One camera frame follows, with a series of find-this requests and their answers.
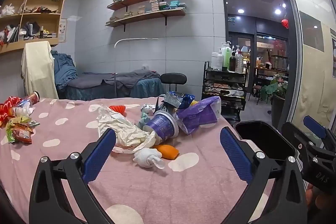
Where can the red foil wrapper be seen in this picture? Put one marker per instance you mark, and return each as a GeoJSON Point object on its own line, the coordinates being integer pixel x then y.
{"type": "Point", "coordinates": [9, 106]}

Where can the dark brown bottle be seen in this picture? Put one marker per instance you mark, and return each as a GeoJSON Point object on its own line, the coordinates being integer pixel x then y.
{"type": "Point", "coordinates": [232, 64]}

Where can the black trolley cart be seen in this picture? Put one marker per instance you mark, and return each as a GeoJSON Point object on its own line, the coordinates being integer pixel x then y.
{"type": "Point", "coordinates": [223, 82]}

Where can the blue snack bag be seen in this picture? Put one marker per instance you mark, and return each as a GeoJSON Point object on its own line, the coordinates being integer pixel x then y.
{"type": "Point", "coordinates": [183, 99]}

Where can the red chips can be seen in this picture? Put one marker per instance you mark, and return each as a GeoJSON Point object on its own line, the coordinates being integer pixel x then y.
{"type": "Point", "coordinates": [32, 98]}

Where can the white wall socket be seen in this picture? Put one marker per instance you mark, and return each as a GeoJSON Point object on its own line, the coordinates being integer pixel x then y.
{"type": "Point", "coordinates": [145, 67]}

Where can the teal massage bed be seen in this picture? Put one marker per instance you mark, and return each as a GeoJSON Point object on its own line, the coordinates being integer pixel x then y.
{"type": "Point", "coordinates": [147, 87]}

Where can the person's right hand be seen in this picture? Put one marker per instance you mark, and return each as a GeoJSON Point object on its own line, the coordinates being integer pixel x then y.
{"type": "Point", "coordinates": [311, 197]}

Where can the red hanging ornament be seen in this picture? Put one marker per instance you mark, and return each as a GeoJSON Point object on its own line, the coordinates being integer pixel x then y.
{"type": "Point", "coordinates": [285, 24]}

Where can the green bottle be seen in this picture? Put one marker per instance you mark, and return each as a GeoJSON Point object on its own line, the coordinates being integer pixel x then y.
{"type": "Point", "coordinates": [226, 58]}

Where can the white tissue wad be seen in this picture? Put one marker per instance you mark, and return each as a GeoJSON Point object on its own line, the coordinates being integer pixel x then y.
{"type": "Point", "coordinates": [147, 157]}

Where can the wooden cubby shelf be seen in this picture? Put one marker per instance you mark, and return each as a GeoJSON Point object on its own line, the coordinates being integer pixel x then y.
{"type": "Point", "coordinates": [39, 43]}

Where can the black planter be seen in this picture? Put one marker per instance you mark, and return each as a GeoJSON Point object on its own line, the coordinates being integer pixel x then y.
{"type": "Point", "coordinates": [277, 111]}

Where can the brown bar stool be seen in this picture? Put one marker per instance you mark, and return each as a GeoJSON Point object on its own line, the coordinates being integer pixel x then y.
{"type": "Point", "coordinates": [257, 87]}

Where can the wall shelves with boxes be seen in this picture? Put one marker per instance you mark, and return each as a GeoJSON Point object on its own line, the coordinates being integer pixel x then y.
{"type": "Point", "coordinates": [156, 2]}

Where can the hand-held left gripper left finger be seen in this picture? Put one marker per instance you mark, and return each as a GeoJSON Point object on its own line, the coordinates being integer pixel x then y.
{"type": "Point", "coordinates": [99, 153]}

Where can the orange peel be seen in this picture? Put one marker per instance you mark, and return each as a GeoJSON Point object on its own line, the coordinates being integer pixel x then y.
{"type": "Point", "coordinates": [168, 151]}

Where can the white helmet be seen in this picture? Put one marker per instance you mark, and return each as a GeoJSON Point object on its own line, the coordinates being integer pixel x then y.
{"type": "Point", "coordinates": [269, 65]}

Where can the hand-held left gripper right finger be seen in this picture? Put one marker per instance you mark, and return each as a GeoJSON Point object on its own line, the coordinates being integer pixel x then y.
{"type": "Point", "coordinates": [235, 153]}

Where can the red foam fruit net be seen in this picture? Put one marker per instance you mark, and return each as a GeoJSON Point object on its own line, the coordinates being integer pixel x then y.
{"type": "Point", "coordinates": [118, 109]}

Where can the pile of blue blankets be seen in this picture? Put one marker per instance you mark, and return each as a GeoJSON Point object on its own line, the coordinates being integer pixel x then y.
{"type": "Point", "coordinates": [63, 69]}

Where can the teal cloth scrap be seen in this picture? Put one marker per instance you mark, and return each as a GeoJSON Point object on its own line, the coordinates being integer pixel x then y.
{"type": "Point", "coordinates": [143, 120]}

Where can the grey blanket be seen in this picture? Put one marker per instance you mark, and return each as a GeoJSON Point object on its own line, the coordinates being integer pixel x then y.
{"type": "Point", "coordinates": [92, 79]}

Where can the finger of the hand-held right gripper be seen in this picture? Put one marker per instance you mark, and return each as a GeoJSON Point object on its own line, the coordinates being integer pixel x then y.
{"type": "Point", "coordinates": [295, 136]}
{"type": "Point", "coordinates": [313, 127]}

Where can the silver wrapper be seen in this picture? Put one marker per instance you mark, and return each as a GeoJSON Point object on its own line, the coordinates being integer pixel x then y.
{"type": "Point", "coordinates": [34, 123]}

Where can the purple plastic bag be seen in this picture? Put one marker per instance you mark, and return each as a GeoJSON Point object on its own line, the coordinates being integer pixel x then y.
{"type": "Point", "coordinates": [197, 113]}

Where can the black stool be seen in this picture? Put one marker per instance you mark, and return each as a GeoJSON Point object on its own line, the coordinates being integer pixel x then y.
{"type": "Point", "coordinates": [173, 78]}

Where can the green potted plant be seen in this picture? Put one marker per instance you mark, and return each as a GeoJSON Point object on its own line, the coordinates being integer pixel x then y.
{"type": "Point", "coordinates": [273, 87]}

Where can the white floor lamp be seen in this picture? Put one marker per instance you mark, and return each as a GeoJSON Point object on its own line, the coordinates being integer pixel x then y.
{"type": "Point", "coordinates": [131, 39]}

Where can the clear plastic bottle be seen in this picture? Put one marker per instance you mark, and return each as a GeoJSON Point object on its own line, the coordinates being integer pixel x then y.
{"type": "Point", "coordinates": [22, 109]}
{"type": "Point", "coordinates": [239, 62]}

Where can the black trash bin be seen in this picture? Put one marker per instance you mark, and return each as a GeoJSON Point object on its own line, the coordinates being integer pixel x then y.
{"type": "Point", "coordinates": [262, 134]}

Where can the white bottle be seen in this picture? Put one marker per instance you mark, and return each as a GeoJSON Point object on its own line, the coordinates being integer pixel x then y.
{"type": "Point", "coordinates": [216, 61]}

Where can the purple yogurt cup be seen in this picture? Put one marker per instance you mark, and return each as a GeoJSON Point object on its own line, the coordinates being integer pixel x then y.
{"type": "Point", "coordinates": [160, 125]}

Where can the cream cloth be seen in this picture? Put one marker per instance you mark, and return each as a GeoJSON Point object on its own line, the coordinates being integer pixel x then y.
{"type": "Point", "coordinates": [39, 69]}

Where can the white plastic bag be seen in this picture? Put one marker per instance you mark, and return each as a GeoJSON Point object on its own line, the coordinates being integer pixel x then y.
{"type": "Point", "coordinates": [8, 10]}

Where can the patterned crumpled wrapper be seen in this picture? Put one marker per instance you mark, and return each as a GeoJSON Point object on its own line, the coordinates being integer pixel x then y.
{"type": "Point", "coordinates": [147, 108]}

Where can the paper wall notice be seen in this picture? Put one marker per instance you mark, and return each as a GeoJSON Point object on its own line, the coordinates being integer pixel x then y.
{"type": "Point", "coordinates": [63, 29]}

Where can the white crumpled paper bag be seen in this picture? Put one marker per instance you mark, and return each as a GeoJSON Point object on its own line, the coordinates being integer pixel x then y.
{"type": "Point", "coordinates": [118, 129]}

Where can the orange snack packet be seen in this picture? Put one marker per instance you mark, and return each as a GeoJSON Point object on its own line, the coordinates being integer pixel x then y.
{"type": "Point", "coordinates": [23, 134]}

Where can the row of small boxes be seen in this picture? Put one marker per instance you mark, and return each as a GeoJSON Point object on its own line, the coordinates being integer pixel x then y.
{"type": "Point", "coordinates": [39, 36]}

